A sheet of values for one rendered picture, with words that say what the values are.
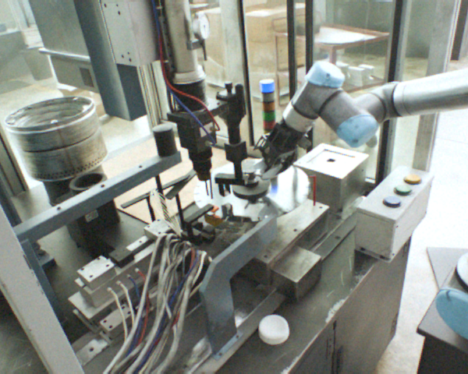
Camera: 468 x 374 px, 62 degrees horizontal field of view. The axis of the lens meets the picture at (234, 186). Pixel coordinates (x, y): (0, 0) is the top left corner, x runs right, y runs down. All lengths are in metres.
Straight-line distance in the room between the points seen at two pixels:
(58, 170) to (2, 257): 1.00
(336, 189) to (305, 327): 0.47
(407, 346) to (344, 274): 0.89
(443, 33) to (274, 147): 0.54
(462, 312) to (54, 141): 1.23
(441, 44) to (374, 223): 0.50
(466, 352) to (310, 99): 0.64
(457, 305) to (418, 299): 1.32
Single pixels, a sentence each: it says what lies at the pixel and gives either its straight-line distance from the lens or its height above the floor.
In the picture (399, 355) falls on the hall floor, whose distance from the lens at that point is 1.93.
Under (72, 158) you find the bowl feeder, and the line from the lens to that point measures 1.47.
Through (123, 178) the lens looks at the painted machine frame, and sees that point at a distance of 1.07.
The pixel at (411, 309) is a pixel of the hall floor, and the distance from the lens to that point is 2.10.
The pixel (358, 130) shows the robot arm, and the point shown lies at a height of 1.19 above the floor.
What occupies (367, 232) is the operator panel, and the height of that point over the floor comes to 0.82.
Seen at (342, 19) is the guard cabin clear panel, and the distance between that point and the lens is 1.34.
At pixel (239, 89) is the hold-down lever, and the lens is 0.88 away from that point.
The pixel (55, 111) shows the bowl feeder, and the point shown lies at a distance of 1.68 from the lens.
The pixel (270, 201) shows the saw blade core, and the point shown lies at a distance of 1.04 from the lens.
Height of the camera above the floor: 1.53
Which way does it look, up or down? 31 degrees down
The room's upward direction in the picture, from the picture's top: 7 degrees counter-clockwise
